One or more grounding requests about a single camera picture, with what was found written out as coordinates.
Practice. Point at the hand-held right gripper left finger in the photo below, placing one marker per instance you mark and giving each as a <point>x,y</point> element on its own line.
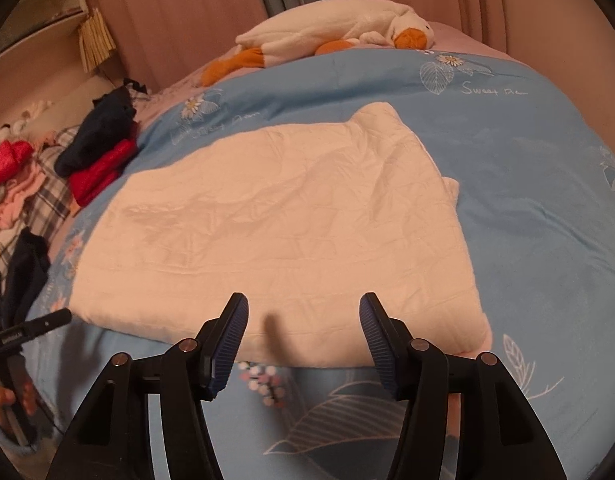
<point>227,350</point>

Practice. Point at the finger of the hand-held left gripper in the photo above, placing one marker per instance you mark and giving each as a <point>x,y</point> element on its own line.
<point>49,321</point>

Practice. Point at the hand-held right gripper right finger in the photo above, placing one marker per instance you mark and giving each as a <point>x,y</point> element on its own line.
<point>382,355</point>

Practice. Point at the white button-up jacket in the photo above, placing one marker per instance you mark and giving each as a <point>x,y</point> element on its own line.
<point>287,210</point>

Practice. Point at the pink fleece clothes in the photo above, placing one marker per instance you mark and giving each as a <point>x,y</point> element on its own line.
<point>17,200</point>

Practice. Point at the dark navy cloth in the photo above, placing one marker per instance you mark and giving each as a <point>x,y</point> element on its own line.
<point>27,270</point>

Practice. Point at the plaid bed sheet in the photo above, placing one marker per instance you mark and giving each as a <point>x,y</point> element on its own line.
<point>52,195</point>

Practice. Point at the red knit sweater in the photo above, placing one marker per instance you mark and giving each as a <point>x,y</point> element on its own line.
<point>102,170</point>

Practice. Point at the red puffy jacket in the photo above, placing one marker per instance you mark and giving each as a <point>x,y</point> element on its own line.
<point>7,160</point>

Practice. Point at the navy folded garment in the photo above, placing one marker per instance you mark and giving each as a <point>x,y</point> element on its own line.
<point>97,130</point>

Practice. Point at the blue floral blanket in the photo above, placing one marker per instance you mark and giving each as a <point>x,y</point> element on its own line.
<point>512,185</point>

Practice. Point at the yellow tassel fringe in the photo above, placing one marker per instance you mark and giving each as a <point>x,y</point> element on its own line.
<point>94,40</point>

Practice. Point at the mauve bed sheet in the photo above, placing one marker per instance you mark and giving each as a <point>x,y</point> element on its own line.
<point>462,35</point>

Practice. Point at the white goose plush toy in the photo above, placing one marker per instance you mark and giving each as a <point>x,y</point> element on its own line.
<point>312,30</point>

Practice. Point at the pink curtain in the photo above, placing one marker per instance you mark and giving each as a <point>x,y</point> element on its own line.
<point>187,10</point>

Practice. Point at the white wall shelf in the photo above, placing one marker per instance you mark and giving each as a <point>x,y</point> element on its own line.
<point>32,35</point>

